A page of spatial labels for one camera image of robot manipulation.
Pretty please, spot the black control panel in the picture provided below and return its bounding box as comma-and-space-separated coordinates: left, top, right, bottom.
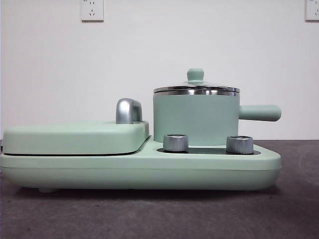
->
157, 146, 261, 154

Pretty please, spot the mint green griddle cover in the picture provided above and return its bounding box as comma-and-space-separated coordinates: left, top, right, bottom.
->
2, 120, 152, 155

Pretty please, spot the silver control knob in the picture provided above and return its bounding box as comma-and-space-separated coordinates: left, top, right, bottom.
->
226, 135, 255, 153
163, 133, 189, 152

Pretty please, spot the mint green pot with handle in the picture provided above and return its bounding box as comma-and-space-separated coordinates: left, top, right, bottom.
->
152, 90, 282, 146

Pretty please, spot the silver griddle cover handle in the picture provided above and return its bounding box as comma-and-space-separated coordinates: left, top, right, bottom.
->
115, 98, 144, 124

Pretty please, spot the glass lid with green knob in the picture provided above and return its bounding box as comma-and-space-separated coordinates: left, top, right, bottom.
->
153, 68, 240, 92

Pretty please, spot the mint green cooker base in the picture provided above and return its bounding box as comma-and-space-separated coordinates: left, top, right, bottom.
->
0, 139, 283, 194

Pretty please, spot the white wall socket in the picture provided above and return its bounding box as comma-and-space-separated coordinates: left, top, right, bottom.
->
81, 0, 105, 23
305, 0, 319, 22

